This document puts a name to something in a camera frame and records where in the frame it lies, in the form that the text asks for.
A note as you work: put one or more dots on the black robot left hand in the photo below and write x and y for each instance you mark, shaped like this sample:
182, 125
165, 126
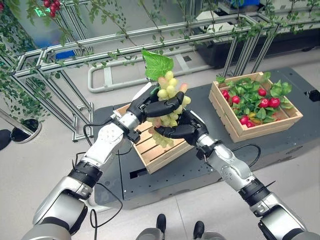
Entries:
160, 107

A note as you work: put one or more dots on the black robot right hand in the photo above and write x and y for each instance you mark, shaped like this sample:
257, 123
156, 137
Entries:
186, 130

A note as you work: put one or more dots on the green grape bunch with leaf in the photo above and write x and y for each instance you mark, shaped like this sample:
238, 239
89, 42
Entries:
168, 86

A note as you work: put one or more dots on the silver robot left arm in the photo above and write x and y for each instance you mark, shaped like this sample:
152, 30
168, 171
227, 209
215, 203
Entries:
100, 147

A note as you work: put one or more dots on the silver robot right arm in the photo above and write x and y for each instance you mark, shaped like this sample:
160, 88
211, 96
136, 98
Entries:
230, 165

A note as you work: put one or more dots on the empty wooden slat crate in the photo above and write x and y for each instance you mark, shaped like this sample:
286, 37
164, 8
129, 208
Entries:
155, 152

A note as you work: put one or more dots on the wooden crate with leaves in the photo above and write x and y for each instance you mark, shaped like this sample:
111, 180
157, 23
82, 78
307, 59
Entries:
250, 132

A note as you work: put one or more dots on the dark grey low platform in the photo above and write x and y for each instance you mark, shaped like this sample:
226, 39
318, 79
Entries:
250, 160

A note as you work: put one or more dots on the green leaf sprigs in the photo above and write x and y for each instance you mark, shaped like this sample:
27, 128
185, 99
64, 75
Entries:
250, 87

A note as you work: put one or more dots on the dark robot left foot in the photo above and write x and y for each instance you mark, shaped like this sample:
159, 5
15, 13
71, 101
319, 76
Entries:
161, 222

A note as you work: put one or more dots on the dark robot foot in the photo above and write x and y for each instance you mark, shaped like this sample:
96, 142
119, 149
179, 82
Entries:
161, 222
199, 228

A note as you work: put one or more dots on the dark robot right foot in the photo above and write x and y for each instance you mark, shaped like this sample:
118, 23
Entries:
199, 228

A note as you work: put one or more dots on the silver robot right leg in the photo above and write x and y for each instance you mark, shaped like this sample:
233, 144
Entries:
210, 236

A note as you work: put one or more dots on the silver robot leg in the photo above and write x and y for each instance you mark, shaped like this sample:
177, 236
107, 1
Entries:
149, 234
210, 236

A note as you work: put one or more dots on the silver robot left leg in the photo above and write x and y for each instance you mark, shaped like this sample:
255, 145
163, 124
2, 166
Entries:
149, 234

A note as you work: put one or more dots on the round metal stanchion base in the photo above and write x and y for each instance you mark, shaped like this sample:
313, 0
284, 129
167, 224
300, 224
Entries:
26, 130

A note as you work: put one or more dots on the hanging red fruit cluster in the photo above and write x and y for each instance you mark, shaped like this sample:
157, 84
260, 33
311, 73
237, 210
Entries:
52, 6

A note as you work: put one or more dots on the green vine foliage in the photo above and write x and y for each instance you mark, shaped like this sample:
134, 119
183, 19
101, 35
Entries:
15, 75

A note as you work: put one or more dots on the black rounded object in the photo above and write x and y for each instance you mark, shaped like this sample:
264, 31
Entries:
3, 140

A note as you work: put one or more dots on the grey tubular floor frame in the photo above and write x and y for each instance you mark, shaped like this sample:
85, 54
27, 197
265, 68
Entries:
110, 75

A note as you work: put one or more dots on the aluminium profile frame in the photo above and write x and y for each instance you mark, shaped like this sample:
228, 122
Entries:
50, 82
250, 30

